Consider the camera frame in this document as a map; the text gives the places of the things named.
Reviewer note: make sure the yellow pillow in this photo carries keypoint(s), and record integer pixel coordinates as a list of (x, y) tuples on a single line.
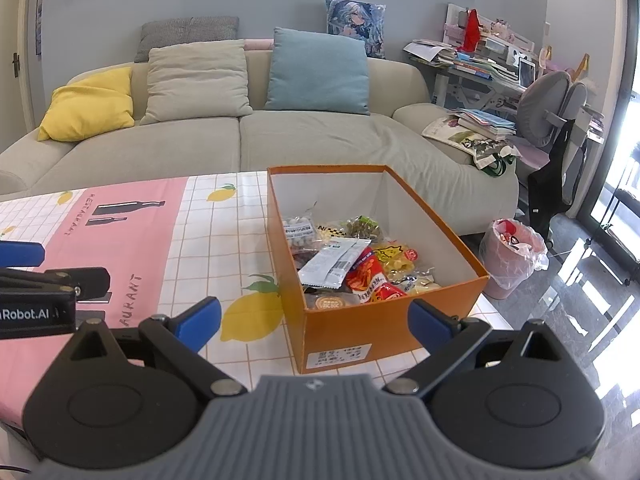
[(90, 107)]

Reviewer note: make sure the yellow-green snack packet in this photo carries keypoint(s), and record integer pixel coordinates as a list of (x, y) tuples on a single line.
[(420, 282)]

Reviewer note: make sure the round brown snack packet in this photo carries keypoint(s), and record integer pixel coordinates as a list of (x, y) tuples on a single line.
[(330, 302)]

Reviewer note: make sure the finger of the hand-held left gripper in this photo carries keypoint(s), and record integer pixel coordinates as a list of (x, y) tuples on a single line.
[(20, 254), (85, 282)]

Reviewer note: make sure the white study desk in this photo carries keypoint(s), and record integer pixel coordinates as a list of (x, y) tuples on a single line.
[(445, 87)]

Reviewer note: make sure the pile of books and papers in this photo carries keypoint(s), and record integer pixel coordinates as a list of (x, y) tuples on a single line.
[(475, 62)]

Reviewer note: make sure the cartoon print pillow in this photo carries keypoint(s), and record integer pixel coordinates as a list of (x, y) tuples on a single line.
[(355, 17)]

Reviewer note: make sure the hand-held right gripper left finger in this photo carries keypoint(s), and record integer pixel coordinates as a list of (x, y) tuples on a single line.
[(200, 322)]

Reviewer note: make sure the yellow snack packet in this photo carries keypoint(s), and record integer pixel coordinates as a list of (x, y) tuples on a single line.
[(395, 257)]

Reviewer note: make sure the printed lemon tablecloth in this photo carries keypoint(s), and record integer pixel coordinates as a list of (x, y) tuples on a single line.
[(150, 220)]

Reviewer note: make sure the clear nut packet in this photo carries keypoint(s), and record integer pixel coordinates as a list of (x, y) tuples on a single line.
[(299, 230)]

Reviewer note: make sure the grey desk chair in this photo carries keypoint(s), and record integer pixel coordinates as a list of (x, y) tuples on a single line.
[(542, 105)]

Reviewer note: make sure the red date packet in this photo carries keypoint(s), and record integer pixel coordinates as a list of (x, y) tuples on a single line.
[(370, 280)]

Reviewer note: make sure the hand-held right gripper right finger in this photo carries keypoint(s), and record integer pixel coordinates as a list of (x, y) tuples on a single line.
[(427, 321)]

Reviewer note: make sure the white foil packet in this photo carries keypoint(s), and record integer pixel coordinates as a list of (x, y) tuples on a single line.
[(332, 262)]

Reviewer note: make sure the cream door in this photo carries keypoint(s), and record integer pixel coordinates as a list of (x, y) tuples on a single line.
[(15, 20)]

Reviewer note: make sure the pink folded blanket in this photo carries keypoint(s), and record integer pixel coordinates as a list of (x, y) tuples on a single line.
[(257, 44)]

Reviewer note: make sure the red cloth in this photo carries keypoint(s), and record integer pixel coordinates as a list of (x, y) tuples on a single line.
[(470, 32)]

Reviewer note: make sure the orange cardboard box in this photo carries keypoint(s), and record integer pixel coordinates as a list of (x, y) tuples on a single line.
[(350, 330)]

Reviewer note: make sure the beige pillow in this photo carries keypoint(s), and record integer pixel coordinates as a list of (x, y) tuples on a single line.
[(195, 82)]

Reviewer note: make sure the white tablet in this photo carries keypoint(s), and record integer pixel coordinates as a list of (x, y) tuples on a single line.
[(526, 72)]

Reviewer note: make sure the beige sofa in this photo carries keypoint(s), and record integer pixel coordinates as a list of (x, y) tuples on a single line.
[(325, 145)]

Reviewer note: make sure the printed tote bag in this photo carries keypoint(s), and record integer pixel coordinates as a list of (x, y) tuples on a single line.
[(492, 157)]

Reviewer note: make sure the green raisin packet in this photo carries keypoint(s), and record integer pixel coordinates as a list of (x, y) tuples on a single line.
[(362, 229)]

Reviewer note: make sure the black garment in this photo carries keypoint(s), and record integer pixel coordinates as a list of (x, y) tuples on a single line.
[(555, 180)]

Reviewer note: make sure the trash bin with pink bag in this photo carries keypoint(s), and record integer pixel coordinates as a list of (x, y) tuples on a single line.
[(505, 270)]

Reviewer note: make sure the blue pillow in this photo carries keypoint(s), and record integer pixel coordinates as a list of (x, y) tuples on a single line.
[(317, 72)]

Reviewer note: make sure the stack of books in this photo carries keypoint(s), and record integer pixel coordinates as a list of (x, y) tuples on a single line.
[(485, 122)]

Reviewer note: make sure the grey pillow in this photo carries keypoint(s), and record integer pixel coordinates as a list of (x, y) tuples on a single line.
[(185, 30)]

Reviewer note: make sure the open magazine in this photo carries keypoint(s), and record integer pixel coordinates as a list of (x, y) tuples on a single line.
[(445, 132)]

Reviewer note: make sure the wall poster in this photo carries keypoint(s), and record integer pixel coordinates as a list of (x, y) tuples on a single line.
[(38, 30)]

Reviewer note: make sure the clear round biscuit packet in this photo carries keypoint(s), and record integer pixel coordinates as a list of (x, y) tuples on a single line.
[(330, 232)]

